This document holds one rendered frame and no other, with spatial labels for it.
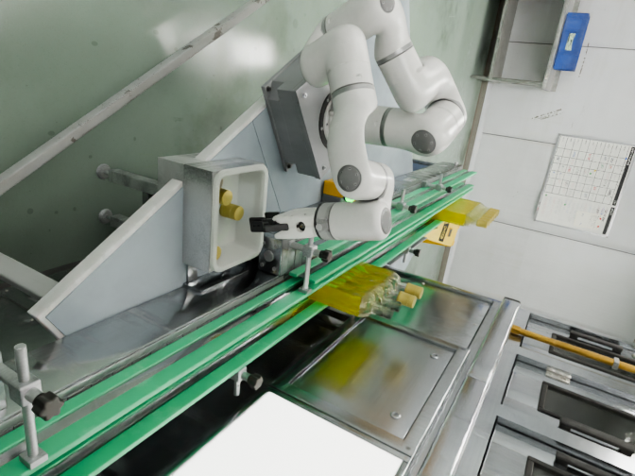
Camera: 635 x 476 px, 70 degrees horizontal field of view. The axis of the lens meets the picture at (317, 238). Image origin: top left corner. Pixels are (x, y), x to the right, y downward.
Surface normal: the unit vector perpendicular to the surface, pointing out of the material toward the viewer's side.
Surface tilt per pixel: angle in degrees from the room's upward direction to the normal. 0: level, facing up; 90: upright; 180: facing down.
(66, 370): 90
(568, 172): 90
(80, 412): 90
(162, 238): 0
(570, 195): 90
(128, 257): 0
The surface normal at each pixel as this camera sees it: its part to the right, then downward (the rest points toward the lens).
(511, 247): -0.51, 0.23
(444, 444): 0.11, -0.94
